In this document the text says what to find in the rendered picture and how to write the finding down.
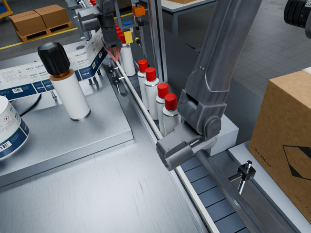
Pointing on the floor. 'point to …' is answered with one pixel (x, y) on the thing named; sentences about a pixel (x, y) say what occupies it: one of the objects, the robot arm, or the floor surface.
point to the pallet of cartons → (40, 22)
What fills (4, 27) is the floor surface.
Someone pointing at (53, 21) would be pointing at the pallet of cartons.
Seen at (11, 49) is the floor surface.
